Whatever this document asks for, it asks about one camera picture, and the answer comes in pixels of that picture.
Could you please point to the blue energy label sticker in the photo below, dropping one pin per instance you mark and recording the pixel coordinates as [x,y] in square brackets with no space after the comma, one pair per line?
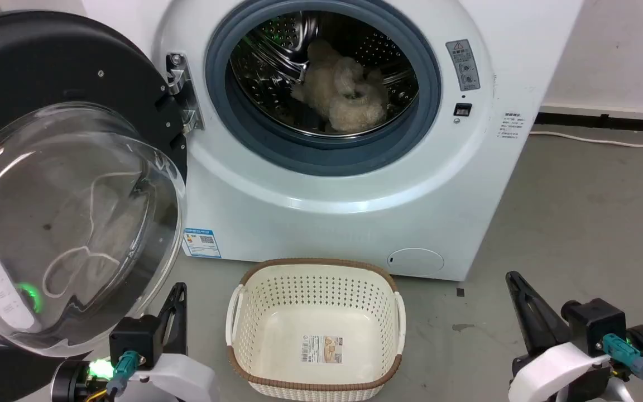
[202,242]

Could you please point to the black wall baseboard strip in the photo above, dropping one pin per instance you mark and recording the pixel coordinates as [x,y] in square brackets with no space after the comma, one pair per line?
[606,121]

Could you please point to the grey warning label sticker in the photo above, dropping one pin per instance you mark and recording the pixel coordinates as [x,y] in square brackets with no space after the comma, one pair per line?
[463,64]

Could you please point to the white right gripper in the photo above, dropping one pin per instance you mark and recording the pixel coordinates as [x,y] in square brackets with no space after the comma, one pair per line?
[556,374]

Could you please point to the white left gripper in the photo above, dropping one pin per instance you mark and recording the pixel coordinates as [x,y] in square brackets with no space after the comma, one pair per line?
[185,377]

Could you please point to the washer door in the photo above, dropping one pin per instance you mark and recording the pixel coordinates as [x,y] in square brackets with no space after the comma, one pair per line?
[59,184]

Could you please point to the beige plush toy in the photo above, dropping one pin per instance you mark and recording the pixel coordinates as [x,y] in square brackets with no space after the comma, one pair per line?
[341,89]

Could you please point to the white front-load washing machine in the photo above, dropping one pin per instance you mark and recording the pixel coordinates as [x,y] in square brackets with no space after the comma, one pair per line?
[321,206]

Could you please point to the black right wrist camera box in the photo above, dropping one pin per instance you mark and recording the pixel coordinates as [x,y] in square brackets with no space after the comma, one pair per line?
[595,324]

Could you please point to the white perforated laundry basket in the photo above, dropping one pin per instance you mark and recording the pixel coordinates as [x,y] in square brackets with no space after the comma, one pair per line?
[316,335]

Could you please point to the metal door hinge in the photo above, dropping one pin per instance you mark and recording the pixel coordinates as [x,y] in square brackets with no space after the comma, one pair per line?
[183,92]

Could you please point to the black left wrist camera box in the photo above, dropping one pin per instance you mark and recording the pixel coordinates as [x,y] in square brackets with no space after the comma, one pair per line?
[134,338]

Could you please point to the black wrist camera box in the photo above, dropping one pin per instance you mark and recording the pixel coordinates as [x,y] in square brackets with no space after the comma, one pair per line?
[595,324]
[134,338]

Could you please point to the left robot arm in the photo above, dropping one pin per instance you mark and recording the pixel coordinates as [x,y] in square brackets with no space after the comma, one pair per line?
[73,382]

